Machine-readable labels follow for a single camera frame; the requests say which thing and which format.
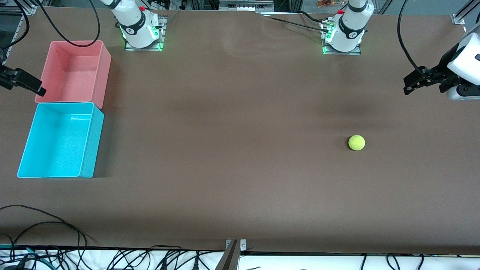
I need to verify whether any yellow tennis ball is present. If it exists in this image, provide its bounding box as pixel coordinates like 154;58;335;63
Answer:
348;135;366;151

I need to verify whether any pink plastic bin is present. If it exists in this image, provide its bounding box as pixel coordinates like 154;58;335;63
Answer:
35;40;112;109

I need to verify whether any blue plastic bin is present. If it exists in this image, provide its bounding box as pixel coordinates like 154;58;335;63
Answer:
17;102;105;179

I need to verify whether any grey metal box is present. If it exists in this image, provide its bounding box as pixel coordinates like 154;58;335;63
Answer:
219;0;274;12

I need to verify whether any grey metal bar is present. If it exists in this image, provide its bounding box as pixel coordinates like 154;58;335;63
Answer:
214;240;240;270

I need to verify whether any aluminium frame corner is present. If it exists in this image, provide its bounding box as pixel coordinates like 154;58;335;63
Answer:
452;0;480;25

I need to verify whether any aluminium frame rail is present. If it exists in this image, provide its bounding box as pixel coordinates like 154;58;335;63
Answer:
9;4;38;45

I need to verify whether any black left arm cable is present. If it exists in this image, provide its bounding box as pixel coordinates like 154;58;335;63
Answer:
397;0;450;81

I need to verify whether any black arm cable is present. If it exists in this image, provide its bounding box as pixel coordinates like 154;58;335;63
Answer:
0;0;30;51
397;0;450;81
37;0;101;48

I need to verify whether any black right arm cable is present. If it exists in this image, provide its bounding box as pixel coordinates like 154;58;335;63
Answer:
37;0;101;48
0;0;30;51

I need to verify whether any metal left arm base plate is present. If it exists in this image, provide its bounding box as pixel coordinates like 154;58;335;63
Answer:
322;19;361;56

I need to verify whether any black looped cable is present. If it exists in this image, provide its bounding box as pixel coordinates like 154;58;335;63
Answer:
7;221;81;269
0;204;97;263

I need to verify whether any short black table cable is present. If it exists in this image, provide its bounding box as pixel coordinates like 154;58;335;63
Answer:
298;10;327;24

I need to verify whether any long black table cable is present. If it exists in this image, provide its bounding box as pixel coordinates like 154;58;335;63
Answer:
262;15;327;32

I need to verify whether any teal cable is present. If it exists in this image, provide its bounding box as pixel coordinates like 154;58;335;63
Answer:
0;244;51;269

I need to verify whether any small metal bracket plate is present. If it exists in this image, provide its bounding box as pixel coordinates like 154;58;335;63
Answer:
225;239;247;251

